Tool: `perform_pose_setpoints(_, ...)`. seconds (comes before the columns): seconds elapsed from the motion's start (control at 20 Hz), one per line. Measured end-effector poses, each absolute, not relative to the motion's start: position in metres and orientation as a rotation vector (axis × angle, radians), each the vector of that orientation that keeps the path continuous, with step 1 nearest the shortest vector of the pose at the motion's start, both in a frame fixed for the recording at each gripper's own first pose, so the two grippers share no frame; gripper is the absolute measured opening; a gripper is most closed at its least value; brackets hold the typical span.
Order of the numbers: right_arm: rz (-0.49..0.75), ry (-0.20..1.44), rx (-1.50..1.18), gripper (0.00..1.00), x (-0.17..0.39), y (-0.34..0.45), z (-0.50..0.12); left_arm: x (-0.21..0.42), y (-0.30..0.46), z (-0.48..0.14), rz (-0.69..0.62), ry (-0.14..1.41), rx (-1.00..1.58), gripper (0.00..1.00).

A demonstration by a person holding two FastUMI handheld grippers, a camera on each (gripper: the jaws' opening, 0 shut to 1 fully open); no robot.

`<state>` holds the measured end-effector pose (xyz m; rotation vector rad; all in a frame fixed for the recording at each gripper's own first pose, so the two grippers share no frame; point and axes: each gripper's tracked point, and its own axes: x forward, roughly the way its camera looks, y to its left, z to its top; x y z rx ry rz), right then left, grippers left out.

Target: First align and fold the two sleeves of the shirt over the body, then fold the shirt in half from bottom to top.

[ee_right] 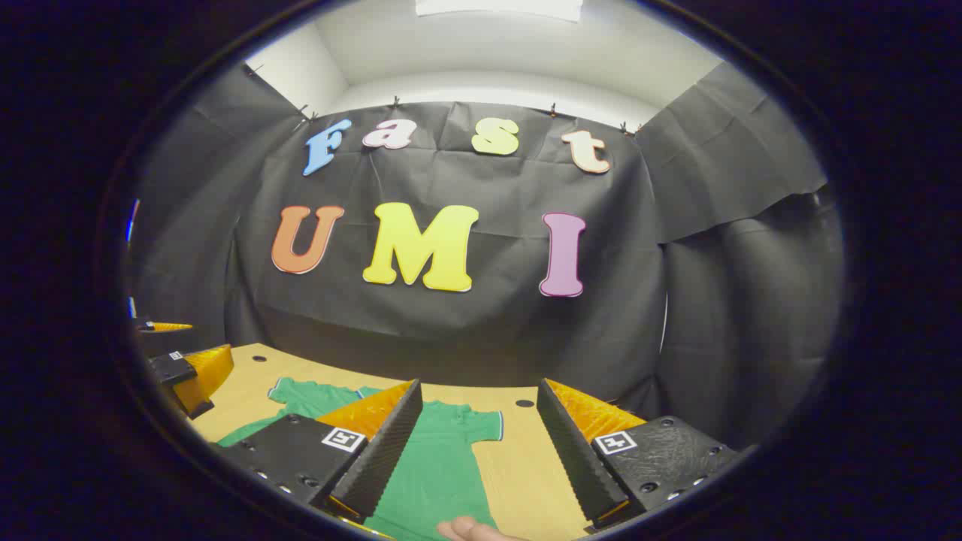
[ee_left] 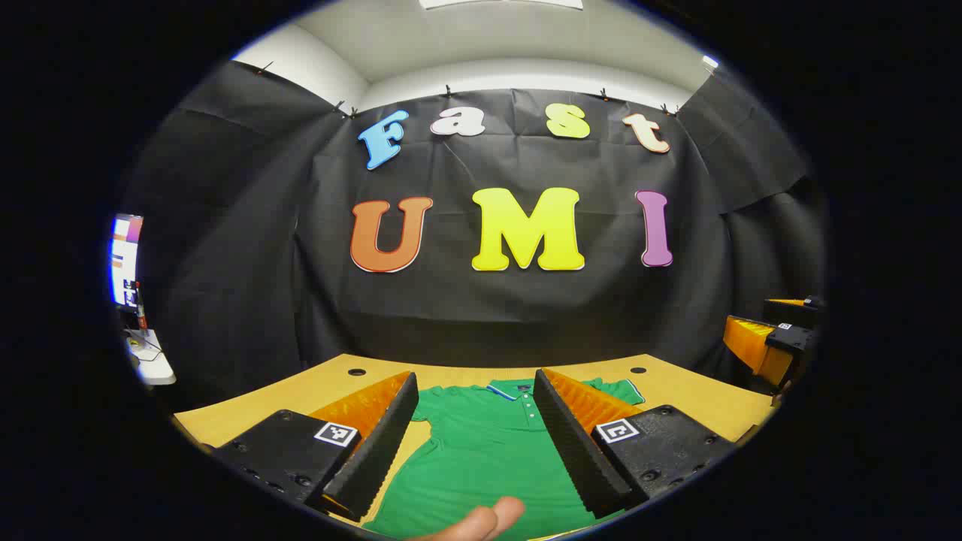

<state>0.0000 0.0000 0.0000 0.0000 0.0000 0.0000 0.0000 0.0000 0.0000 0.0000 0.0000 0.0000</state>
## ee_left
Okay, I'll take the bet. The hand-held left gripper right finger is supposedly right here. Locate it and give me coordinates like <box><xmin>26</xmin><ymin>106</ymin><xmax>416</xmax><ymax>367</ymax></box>
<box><xmin>533</xmin><ymin>367</ymin><xmax>737</xmax><ymax>521</ymax></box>

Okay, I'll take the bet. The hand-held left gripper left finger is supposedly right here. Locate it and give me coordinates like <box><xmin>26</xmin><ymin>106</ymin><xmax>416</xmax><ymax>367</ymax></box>
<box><xmin>213</xmin><ymin>370</ymin><xmax>419</xmax><ymax>524</ymax></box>

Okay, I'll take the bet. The green T-shirt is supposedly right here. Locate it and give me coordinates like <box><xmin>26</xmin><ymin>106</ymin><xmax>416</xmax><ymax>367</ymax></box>
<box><xmin>361</xmin><ymin>378</ymin><xmax>646</xmax><ymax>541</ymax></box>

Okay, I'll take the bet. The computer monitor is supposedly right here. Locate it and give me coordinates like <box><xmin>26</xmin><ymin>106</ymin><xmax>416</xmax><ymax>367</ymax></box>
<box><xmin>110</xmin><ymin>214</ymin><xmax>144</xmax><ymax>307</ymax></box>

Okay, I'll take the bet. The white ceiling light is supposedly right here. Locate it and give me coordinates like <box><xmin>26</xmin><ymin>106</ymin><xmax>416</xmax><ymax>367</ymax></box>
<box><xmin>419</xmin><ymin>0</ymin><xmax>585</xmax><ymax>11</ymax></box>

